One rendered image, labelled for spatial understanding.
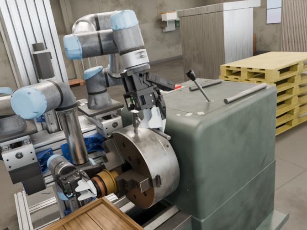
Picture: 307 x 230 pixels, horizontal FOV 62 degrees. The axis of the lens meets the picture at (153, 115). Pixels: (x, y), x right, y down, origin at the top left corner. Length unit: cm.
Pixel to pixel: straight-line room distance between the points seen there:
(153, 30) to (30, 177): 981
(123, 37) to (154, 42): 1020
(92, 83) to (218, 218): 96
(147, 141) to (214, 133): 25
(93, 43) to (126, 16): 15
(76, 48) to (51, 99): 31
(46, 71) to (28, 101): 55
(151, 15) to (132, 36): 1020
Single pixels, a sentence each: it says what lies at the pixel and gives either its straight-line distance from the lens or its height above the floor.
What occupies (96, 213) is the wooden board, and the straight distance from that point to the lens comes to 117.
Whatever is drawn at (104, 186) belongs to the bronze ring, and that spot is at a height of 109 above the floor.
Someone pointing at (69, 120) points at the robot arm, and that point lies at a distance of 116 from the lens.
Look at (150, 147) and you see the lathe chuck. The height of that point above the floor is 119.
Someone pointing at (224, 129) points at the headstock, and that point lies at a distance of 101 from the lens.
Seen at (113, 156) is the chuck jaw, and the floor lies 115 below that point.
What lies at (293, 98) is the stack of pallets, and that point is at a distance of 398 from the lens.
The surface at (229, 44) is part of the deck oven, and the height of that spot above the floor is 100.
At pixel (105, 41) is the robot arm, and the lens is 82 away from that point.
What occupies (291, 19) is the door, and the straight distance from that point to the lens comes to 998.
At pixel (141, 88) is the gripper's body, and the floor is 143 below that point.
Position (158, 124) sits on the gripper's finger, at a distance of 75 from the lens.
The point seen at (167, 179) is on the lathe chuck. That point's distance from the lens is 93.
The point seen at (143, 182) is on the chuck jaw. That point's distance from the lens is 89.
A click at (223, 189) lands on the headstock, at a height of 93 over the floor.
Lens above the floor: 160
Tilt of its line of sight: 20 degrees down
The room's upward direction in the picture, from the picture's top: 8 degrees counter-clockwise
